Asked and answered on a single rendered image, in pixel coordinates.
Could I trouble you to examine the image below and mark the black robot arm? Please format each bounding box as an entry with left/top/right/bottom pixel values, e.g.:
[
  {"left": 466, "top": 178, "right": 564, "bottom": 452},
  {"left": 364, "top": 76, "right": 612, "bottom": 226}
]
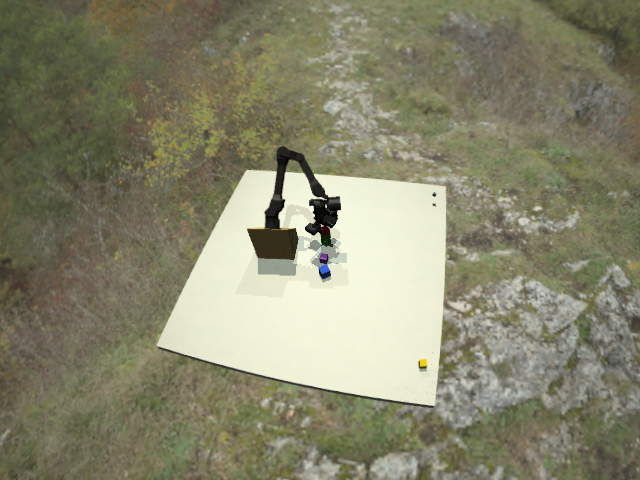
[{"left": 264, "top": 147, "right": 341, "bottom": 229}]

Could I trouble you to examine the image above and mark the blue block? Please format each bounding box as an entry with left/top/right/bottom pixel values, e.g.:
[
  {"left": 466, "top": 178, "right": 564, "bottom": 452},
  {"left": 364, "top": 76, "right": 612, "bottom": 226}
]
[{"left": 318, "top": 264, "right": 331, "bottom": 279}]

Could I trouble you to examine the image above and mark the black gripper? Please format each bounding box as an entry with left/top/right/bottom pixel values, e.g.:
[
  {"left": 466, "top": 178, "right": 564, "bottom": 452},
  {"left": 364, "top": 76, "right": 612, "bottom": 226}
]
[{"left": 305, "top": 207, "right": 338, "bottom": 235}]

